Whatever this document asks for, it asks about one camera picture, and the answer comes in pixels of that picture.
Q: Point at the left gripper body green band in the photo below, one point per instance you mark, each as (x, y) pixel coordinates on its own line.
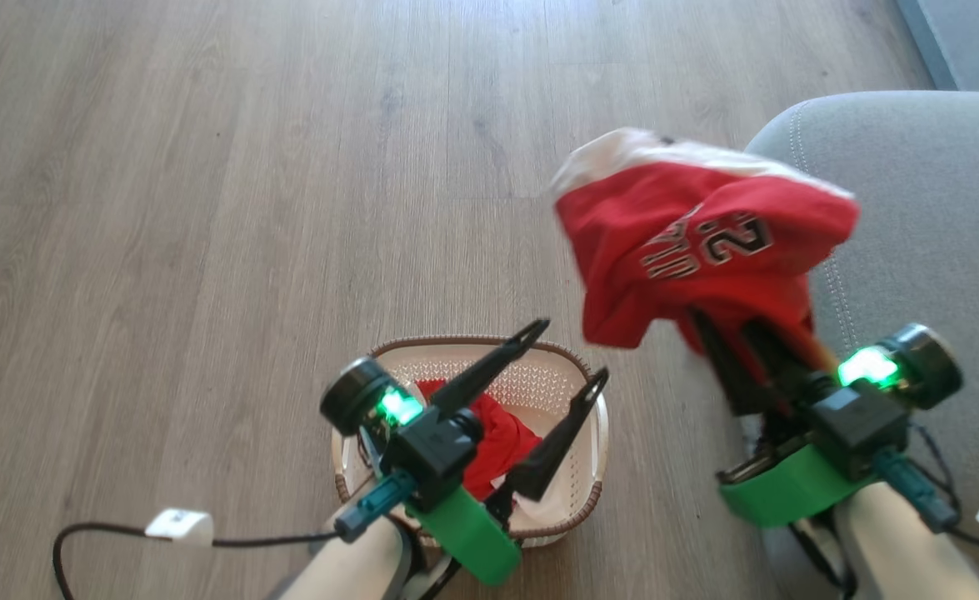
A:
(468, 537)

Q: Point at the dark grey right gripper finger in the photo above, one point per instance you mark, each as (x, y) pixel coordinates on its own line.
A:
(731, 375)
(781, 362)

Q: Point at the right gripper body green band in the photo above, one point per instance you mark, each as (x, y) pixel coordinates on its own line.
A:
(789, 496)

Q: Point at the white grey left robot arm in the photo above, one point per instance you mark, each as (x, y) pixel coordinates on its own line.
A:
(356, 567)

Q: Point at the plain red garment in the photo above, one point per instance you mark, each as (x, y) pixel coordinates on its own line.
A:
(501, 446)

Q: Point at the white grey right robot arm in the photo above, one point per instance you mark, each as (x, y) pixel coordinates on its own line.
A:
(906, 550)

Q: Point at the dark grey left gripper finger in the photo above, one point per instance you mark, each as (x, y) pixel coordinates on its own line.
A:
(489, 367)
(556, 450)

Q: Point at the cream perforated laundry basket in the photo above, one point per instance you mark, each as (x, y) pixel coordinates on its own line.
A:
(539, 387)

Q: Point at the black round left wrist module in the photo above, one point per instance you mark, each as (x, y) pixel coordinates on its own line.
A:
(356, 396)

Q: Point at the red white basketball jersey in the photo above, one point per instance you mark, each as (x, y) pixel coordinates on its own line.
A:
(689, 242)

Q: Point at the black round right wrist module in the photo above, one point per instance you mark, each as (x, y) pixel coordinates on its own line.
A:
(922, 362)

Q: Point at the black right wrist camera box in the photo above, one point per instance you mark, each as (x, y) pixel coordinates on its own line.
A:
(860, 425)

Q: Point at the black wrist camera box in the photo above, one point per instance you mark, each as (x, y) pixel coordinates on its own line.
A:
(435, 450)
(860, 425)

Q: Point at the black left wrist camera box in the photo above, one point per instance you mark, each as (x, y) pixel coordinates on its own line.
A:
(435, 450)

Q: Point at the black round wrist module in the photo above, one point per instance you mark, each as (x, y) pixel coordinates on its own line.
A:
(922, 362)
(356, 396)

